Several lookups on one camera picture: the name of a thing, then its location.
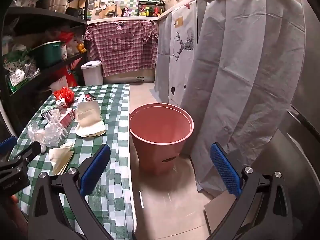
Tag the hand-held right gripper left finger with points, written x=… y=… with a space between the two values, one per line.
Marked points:
x=96 y=170

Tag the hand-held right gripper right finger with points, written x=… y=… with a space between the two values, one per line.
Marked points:
x=225 y=167

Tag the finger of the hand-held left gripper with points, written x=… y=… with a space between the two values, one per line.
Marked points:
x=31 y=148
x=7 y=142

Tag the clear plastic bag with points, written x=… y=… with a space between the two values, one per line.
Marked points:
x=40 y=135

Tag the red cardboard box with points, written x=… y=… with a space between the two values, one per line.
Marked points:
x=67 y=117

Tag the red plastic bag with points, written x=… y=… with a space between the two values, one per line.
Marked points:
x=63 y=93

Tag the pink plastic bin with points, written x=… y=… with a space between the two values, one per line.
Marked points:
x=160 y=152

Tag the black red snack packet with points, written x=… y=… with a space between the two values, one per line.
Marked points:
x=88 y=97

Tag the beige paper napkin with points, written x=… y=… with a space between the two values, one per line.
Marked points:
x=58 y=157

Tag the cardboard sheet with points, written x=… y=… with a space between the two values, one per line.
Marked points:
x=220 y=212

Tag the beige paper bag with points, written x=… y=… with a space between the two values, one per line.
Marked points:
x=88 y=120

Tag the green checkered tablecloth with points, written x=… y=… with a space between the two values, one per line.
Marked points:
x=115 y=120

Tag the green food packet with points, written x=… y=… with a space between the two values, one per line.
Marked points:
x=16 y=78

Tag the orange rice bag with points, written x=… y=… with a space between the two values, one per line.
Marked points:
x=71 y=76

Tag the green storage box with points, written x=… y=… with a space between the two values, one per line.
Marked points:
x=48 y=53

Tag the white pedal bin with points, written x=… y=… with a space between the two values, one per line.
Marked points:
x=92 y=72

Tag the tin can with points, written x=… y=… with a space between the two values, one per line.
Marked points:
x=64 y=53

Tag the grey curtain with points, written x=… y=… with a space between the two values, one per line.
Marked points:
x=237 y=67

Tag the beige cabinet base panel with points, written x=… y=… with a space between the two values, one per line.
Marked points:
x=140 y=77

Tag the white garlic bag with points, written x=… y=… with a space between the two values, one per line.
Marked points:
x=71 y=48

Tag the deer print cloth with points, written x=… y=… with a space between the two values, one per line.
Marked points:
x=185 y=62

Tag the yellow figurine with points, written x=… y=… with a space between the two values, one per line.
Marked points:
x=81 y=47

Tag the orange plastic bag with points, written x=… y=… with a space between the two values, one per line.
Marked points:
x=66 y=36

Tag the red plaid shirt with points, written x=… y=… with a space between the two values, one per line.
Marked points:
x=125 y=47

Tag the black shelf rack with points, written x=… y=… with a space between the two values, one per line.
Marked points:
x=45 y=15

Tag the black cooking pot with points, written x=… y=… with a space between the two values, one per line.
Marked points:
x=72 y=12

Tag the metal grater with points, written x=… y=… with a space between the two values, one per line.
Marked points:
x=92 y=3

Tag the steel faucet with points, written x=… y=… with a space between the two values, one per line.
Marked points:
x=111 y=3

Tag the white countertop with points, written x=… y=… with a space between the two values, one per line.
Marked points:
x=180 y=7

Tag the black spice rack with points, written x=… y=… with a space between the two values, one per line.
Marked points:
x=150 y=11

